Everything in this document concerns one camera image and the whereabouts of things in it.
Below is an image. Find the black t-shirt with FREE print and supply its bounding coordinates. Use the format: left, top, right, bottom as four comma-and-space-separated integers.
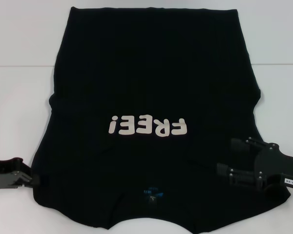
30, 6, 292, 234

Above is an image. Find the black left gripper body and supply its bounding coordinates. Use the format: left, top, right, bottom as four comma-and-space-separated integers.
0, 157, 31, 194

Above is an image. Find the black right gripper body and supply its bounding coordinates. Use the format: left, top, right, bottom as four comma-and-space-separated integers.
253, 142, 293, 194

